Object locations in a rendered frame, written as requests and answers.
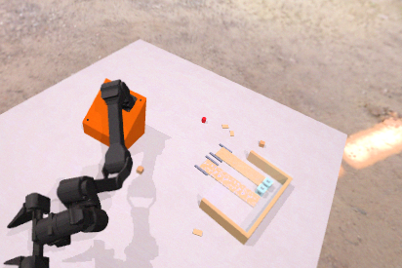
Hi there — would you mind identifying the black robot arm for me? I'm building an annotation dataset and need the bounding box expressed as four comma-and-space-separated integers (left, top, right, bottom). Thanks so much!
48, 79, 138, 248

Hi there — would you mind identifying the tan speckled strip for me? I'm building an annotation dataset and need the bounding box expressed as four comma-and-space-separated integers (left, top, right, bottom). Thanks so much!
215, 148, 240, 168
199, 159, 227, 182

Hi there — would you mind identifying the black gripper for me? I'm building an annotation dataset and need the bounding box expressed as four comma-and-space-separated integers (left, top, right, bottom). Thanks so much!
4, 192, 68, 268

